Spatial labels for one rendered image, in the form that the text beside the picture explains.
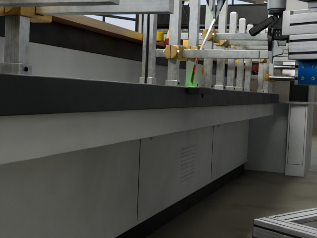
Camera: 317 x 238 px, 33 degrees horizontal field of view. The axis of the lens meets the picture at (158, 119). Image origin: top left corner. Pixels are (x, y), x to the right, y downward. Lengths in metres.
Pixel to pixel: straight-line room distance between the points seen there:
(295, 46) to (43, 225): 1.07
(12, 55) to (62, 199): 0.73
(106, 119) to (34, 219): 0.36
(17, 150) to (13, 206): 0.39
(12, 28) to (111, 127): 0.53
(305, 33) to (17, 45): 1.18
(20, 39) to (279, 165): 3.99
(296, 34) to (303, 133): 2.77
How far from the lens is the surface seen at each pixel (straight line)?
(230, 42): 2.78
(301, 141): 4.75
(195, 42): 2.26
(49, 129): 1.24
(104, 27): 1.80
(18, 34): 1.11
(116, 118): 1.57
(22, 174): 1.53
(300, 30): 2.02
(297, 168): 4.77
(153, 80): 1.77
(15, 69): 1.10
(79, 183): 1.82
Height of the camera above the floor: 0.68
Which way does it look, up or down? 3 degrees down
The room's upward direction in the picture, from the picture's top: 2 degrees clockwise
